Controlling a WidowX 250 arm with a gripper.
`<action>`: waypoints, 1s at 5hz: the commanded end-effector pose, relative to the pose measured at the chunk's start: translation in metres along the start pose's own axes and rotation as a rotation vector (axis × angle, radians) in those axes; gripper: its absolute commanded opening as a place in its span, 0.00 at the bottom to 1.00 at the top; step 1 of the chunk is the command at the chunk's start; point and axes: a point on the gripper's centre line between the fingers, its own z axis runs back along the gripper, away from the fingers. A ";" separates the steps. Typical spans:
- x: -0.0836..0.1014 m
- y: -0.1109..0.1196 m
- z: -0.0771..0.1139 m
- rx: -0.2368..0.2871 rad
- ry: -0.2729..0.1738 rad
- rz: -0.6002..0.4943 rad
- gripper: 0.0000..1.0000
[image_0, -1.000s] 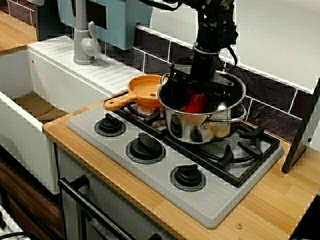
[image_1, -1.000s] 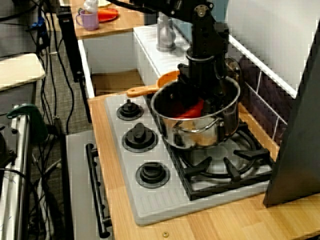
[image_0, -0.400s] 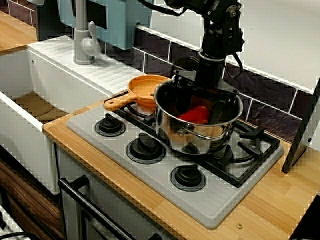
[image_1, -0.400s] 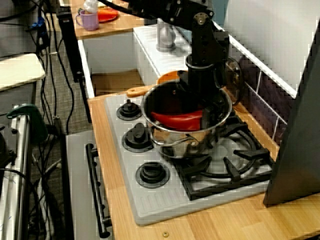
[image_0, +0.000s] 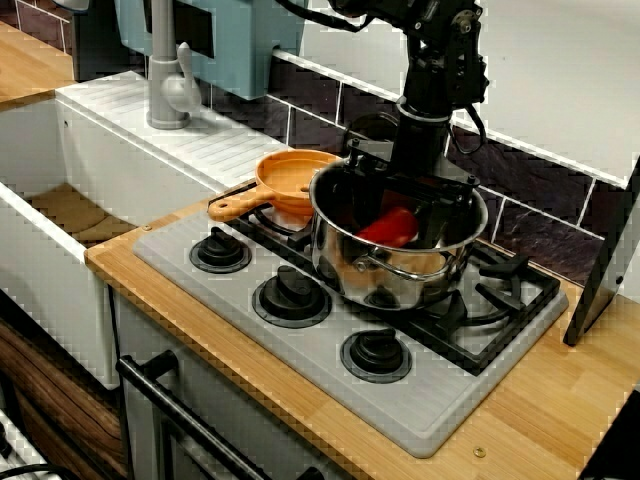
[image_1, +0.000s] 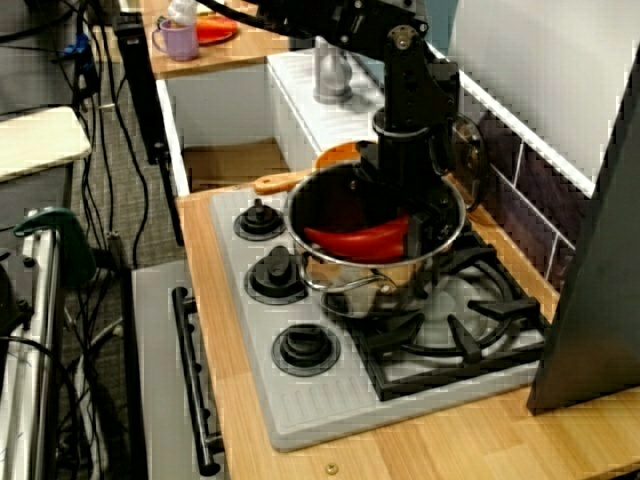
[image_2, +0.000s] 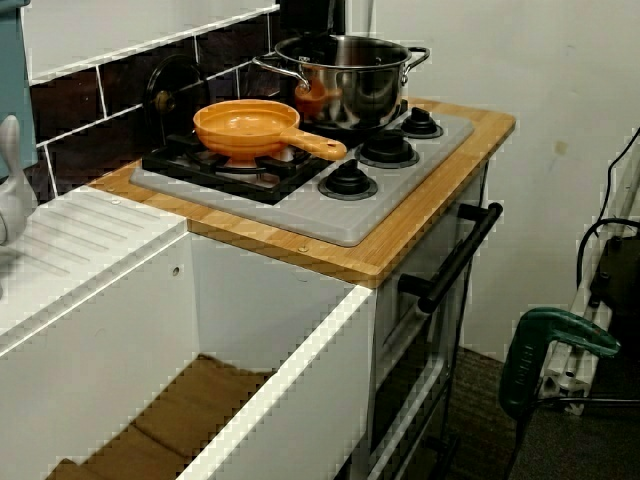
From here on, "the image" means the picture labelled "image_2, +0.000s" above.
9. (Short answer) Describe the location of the silver steel pot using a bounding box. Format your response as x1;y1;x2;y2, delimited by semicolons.
252;34;431;130

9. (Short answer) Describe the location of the grey stove top plate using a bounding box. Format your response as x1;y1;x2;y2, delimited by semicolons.
129;106;475;248

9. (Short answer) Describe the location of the black stove knob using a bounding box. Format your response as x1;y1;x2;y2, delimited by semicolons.
353;128;420;169
394;107;445;140
318;158;379;198

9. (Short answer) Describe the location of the white oven door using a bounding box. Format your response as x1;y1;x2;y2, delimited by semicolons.
372;159;489;480

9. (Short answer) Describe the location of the black burner grate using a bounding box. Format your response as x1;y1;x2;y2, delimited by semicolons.
142;130;324;206
299;97;409;149

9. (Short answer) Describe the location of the orange toy frying pan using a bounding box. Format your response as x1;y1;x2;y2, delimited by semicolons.
192;98;348;162

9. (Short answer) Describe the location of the dark glass pot lid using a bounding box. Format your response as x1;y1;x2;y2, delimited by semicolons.
142;54;206;154

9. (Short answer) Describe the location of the white toy sink basin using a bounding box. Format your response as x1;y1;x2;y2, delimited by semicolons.
0;187;376;480

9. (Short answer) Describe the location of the black power box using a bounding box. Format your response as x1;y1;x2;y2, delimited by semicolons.
588;234;640;316

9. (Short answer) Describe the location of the grey toy faucet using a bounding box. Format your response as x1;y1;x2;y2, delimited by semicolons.
0;114;39;301

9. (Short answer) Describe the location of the black oven door handle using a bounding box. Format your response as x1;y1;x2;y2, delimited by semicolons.
397;201;504;314

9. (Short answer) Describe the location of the thick black cable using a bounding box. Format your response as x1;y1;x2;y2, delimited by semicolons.
576;217;640;291

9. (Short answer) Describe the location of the aluminium frame rail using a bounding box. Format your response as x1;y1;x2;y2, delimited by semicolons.
539;144;640;416

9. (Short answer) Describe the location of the thin black cable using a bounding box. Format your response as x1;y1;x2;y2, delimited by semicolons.
599;127;640;221

